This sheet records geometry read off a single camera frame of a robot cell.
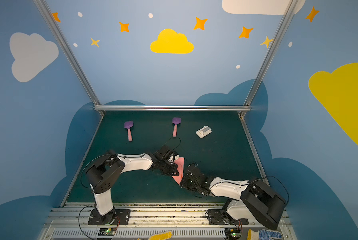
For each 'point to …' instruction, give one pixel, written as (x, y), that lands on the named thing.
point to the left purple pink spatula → (128, 124)
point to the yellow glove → (160, 236)
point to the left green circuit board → (107, 231)
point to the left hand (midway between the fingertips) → (179, 174)
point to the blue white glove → (263, 234)
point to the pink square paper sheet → (180, 163)
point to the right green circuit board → (232, 233)
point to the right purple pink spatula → (176, 121)
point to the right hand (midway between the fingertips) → (179, 182)
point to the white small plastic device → (204, 131)
